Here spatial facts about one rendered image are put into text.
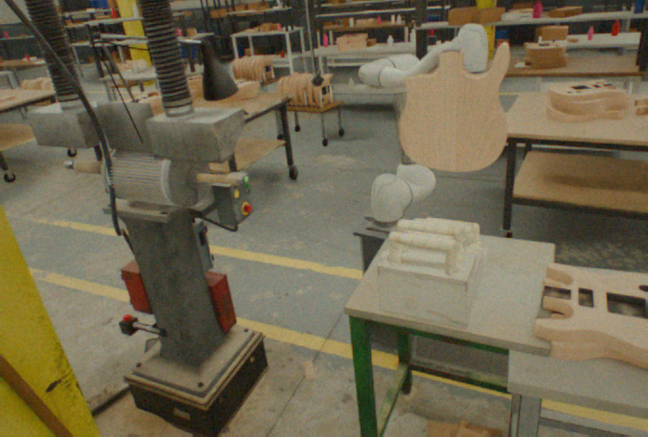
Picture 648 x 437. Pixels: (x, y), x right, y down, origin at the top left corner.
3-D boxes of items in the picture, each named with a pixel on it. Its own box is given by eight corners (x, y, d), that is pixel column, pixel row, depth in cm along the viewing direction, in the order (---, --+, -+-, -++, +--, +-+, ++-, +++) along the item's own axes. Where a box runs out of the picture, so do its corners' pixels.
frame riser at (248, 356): (127, 422, 237) (113, 385, 227) (202, 340, 287) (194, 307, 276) (209, 454, 216) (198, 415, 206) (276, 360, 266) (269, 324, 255)
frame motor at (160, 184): (106, 209, 200) (88, 151, 189) (151, 183, 222) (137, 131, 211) (182, 220, 183) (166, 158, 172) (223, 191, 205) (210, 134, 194)
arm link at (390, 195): (365, 215, 249) (363, 177, 240) (391, 204, 258) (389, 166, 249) (387, 226, 237) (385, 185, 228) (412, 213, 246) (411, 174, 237)
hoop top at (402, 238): (387, 243, 142) (387, 234, 140) (391, 238, 144) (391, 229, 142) (455, 254, 133) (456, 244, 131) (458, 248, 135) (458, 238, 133)
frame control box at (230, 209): (191, 236, 225) (178, 187, 214) (218, 215, 243) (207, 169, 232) (233, 243, 215) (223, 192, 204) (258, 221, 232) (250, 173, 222)
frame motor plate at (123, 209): (103, 213, 204) (100, 205, 202) (143, 190, 223) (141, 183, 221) (167, 224, 189) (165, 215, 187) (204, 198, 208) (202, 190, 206)
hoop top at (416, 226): (395, 231, 147) (395, 221, 146) (398, 225, 150) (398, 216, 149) (461, 239, 139) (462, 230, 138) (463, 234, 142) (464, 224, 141)
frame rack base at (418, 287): (379, 311, 152) (376, 266, 145) (392, 284, 164) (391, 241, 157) (467, 329, 141) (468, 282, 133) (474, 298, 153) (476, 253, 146)
